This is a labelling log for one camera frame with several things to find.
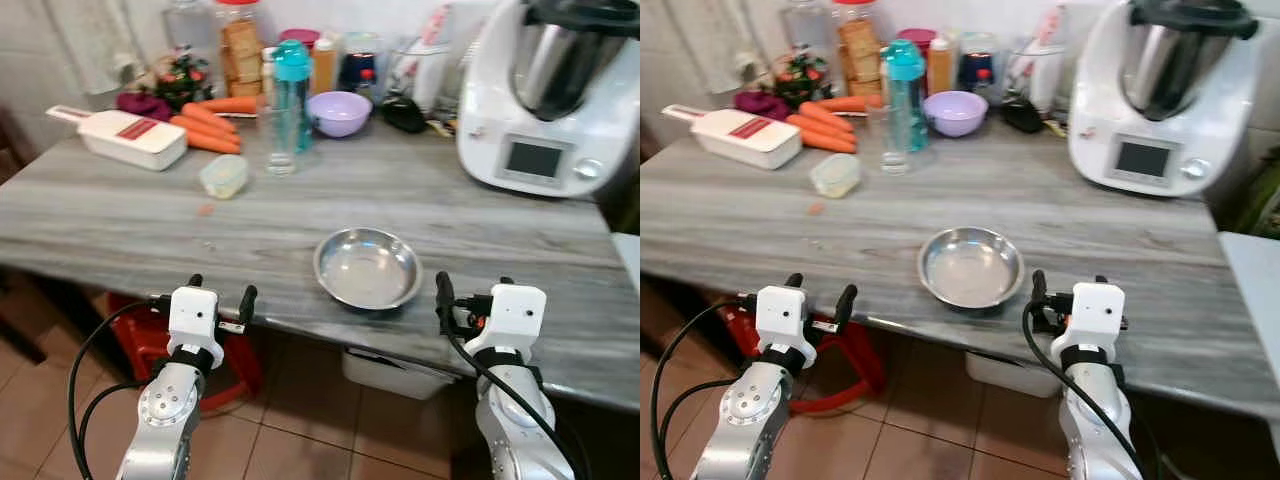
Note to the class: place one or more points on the shallow stainless steel bowl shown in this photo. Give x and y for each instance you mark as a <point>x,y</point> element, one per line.
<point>368,268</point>
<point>970,268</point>

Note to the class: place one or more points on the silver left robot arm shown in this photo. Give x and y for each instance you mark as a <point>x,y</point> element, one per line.
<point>160,412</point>
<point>745,412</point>

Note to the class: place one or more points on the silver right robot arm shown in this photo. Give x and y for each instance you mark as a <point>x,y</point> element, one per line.
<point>510,435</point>
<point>1090,425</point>

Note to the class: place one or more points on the red plastic stool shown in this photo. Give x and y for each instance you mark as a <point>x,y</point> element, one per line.
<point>850,355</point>
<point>140,345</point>

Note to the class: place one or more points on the white plastic bin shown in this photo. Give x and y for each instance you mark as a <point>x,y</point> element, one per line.
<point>1010,372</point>
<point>395,372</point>

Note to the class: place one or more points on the small lidded plastic container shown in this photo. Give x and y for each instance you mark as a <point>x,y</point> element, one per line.
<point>223,177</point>
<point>835,175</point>

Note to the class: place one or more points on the pale white side counter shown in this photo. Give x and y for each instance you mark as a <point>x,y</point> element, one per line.
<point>628,260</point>
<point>1255,300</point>

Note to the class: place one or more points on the orange carrot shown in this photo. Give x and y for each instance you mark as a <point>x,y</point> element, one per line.
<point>818,128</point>
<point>208,117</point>
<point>845,103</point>
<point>215,143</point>
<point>230,104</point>
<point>825,116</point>
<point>832,142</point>
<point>200,129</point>

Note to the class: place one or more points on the white slicer with red label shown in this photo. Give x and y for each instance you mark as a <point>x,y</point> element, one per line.
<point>745,138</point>
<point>130,140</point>

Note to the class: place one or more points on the clear drinking glass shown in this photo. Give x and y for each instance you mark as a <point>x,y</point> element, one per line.
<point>893,155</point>
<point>280,155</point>

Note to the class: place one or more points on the small yellow black packet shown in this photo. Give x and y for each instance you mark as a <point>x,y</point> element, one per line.
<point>443,127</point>
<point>1055,127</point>

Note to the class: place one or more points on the white kitchen cooking machine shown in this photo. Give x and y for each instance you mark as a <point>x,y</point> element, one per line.
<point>495,110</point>
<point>1100,105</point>

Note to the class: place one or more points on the dark purple cloth bundle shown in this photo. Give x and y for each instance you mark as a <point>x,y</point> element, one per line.
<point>143,105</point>
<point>760,106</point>

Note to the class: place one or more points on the black pouch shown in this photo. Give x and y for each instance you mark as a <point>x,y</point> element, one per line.
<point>404,113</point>
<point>1024,114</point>

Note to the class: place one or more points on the clear glass jug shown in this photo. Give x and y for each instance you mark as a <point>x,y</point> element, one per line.
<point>452,95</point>
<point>1064,90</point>

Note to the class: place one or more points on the dark floral printed packet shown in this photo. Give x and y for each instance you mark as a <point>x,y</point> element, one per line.
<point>183,80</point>
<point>800,80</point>

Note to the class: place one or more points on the purple bowl with black label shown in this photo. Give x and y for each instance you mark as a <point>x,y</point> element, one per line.
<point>955,115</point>
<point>340,115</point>

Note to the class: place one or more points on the clear plastic utensil pitcher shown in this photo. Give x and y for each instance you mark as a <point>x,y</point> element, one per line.
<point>1028,78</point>
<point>410,80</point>

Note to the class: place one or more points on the teal plastic water bottle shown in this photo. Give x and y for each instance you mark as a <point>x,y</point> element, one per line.
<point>292,85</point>
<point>905,85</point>

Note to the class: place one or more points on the small red capped bottle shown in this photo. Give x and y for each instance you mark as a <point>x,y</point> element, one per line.
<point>984,85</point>
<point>367,85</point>

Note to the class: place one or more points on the small white capped bottle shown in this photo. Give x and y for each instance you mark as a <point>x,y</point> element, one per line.
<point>267,70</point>
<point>884,72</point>

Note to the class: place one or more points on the red lidded biscuit jar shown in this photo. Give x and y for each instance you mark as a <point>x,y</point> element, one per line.
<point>860,50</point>
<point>240,50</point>

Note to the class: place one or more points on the dark blue jar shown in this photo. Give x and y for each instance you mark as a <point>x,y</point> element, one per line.
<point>972,56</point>
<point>352,58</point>

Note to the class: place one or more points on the orange sauce bottle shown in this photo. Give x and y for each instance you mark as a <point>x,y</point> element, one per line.
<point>325,65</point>
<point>940,65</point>

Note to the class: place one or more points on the hanging beige towel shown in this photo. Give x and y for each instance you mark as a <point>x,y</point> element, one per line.
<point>90,40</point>
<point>712,40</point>

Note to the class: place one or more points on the red and white long packet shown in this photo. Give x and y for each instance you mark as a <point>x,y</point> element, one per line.
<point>434,35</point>
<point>1050,30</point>

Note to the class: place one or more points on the clear jar with white lid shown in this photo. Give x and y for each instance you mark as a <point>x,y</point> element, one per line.
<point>188,25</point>
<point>808,25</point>

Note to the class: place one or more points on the pink lidded container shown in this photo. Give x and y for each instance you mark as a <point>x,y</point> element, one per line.
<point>916,37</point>
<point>300,37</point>

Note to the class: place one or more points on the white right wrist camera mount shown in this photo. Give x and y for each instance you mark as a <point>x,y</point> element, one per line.
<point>1098,312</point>
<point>515,315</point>

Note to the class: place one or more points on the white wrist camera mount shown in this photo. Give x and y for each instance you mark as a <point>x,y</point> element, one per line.
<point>780,315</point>
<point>193,315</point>
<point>515,315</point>
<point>1098,312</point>

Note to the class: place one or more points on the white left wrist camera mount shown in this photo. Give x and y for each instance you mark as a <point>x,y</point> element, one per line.
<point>193,315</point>
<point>780,315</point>

